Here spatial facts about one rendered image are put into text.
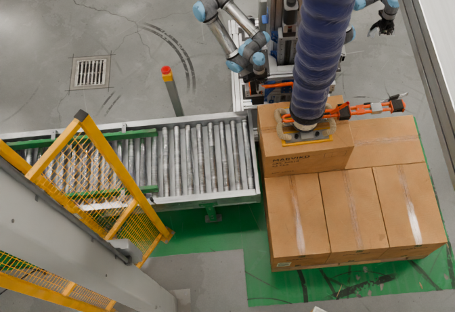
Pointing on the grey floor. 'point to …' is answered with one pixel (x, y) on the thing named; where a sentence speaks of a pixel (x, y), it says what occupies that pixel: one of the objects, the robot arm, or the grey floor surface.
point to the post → (173, 94)
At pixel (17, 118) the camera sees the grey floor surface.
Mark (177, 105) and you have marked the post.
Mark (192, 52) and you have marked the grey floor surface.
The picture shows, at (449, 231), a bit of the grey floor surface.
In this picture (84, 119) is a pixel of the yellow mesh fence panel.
